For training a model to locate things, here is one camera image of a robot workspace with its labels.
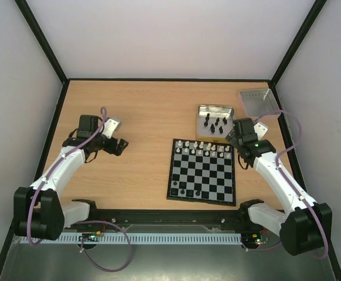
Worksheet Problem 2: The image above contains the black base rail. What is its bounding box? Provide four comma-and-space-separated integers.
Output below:
12, 207, 323, 232

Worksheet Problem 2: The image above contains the black and grey chessboard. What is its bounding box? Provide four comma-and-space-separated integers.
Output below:
166, 139, 236, 207

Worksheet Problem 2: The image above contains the pink metal tin lid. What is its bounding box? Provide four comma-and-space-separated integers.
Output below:
239, 88, 279, 119

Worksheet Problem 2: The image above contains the gold metal tin with pieces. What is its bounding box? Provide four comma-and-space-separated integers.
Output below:
196, 105, 235, 143

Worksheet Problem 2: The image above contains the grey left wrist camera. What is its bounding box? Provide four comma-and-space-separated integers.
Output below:
102, 118, 121, 139

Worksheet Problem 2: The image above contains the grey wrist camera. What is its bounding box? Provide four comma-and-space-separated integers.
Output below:
102, 118, 121, 139
254, 122, 268, 141

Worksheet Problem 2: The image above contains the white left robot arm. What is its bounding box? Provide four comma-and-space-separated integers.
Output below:
13, 114, 128, 241

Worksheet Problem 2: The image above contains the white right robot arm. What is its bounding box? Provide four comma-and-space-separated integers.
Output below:
226, 118, 332, 258

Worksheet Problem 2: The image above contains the white slotted cable duct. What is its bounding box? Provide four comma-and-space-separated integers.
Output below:
20, 232, 243, 245

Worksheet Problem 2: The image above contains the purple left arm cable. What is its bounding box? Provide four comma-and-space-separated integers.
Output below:
26, 107, 133, 272

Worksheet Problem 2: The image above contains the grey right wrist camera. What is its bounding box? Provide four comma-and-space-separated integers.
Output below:
254, 122, 268, 141

